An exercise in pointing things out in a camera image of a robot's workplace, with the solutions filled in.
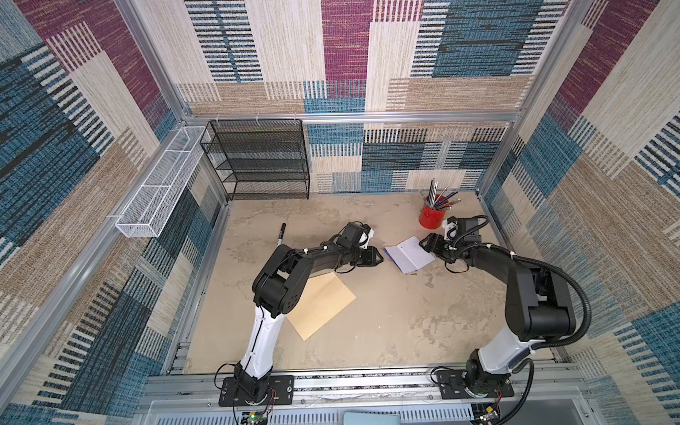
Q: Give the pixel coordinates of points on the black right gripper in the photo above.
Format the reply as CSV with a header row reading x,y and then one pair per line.
x,y
438,245

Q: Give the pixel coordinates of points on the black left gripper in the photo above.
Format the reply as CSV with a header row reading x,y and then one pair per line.
x,y
362,255

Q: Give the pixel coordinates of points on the white letter paper blue border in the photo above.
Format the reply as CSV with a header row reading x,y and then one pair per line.
x,y
409,256

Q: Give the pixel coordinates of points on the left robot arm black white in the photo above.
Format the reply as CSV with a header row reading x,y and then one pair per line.
x,y
279,287

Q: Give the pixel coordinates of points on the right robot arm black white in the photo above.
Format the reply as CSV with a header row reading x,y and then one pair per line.
x,y
545,307

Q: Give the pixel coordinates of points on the tan manila envelope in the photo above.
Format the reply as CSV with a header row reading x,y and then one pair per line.
x,y
324,297

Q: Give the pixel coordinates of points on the red pen cup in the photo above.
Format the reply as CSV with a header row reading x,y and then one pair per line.
x,y
430,217

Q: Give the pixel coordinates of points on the pens in red cup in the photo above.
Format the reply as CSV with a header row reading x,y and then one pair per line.
x,y
439,199

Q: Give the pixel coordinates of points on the black and white marker pen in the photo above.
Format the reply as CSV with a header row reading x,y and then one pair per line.
x,y
281,234

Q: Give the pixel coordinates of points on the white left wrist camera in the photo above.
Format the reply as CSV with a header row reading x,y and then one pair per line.
x,y
367,234

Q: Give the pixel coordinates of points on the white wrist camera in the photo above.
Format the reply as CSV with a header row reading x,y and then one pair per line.
x,y
367,234
450,227

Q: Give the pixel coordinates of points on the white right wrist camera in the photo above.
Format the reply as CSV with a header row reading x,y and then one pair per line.
x,y
450,227

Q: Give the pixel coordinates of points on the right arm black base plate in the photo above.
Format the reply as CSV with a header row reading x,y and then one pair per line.
x,y
455,384

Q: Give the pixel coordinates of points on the black mesh wire shelf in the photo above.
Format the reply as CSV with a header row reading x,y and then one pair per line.
x,y
259,159

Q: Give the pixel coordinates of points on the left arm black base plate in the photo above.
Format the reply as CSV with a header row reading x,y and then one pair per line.
x,y
245,391

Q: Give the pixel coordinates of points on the white mesh wire basket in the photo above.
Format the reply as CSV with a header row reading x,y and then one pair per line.
x,y
148,212

